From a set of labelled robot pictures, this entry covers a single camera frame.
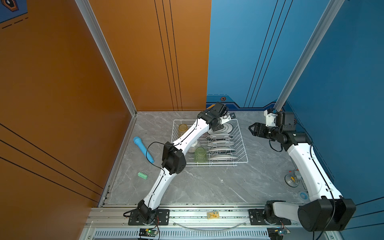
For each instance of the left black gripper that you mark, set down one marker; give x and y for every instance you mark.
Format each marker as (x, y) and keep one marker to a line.
(220, 126)

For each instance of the green glass cup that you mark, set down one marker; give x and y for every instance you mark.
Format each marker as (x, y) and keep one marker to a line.
(200, 155)

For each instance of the white wire dish rack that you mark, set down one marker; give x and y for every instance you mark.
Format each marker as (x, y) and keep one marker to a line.
(238, 139)

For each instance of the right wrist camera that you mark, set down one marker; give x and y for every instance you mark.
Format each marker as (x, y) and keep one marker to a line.
(278, 119)

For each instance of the left green circuit board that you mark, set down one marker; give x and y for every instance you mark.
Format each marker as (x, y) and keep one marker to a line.
(148, 234)

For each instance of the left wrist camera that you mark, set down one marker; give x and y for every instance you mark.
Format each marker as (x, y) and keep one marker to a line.
(227, 117)

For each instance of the aluminium corner post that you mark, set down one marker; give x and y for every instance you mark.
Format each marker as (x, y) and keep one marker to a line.
(319, 32)
(101, 42)

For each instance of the yellow glass cup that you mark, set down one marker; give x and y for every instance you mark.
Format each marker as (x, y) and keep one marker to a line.
(182, 129)

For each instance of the left aluminium corner post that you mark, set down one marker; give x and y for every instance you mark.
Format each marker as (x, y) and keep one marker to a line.
(101, 42)

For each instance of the right aluminium corner post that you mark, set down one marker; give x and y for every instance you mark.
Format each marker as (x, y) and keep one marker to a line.
(319, 32)

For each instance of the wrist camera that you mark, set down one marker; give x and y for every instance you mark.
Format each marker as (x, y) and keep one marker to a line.
(227, 117)
(278, 119)

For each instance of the green terminal block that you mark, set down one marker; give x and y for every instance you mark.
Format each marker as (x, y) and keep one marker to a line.
(143, 176)

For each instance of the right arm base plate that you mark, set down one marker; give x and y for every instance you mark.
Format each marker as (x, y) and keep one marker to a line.
(261, 217)

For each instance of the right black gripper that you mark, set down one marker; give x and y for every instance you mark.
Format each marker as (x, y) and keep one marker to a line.
(260, 133)

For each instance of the blue cylindrical tool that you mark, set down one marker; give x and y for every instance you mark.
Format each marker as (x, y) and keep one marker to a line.
(143, 149)

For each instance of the yellow sticker tag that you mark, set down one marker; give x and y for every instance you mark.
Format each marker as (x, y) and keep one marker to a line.
(213, 215)

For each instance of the right circuit board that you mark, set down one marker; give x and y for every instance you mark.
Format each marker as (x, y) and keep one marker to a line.
(277, 234)

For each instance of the ribbed white bowl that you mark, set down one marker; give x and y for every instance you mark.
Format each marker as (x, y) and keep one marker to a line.
(194, 147)

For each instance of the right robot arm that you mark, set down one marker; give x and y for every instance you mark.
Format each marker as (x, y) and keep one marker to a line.
(327, 210)

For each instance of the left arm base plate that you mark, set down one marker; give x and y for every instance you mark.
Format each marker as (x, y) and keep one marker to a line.
(158, 217)

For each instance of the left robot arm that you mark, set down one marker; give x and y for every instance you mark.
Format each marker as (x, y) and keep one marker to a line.
(174, 156)

